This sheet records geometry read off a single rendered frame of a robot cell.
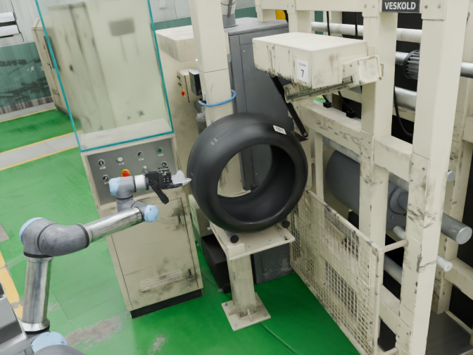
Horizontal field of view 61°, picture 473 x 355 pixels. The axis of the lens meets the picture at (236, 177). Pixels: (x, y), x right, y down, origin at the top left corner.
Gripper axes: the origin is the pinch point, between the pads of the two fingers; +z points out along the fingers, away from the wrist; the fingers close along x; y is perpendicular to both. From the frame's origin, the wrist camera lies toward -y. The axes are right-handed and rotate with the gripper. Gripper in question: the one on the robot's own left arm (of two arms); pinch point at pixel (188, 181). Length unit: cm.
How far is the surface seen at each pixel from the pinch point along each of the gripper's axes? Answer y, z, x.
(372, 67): 55, 62, -43
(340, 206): -55, 118, 47
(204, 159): 13.0, 6.0, -7.8
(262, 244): -38, 36, -6
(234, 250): -36.7, 19.9, -9.1
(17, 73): -67, -202, 873
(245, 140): 21.3, 23.8, -11.8
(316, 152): -2, 81, 22
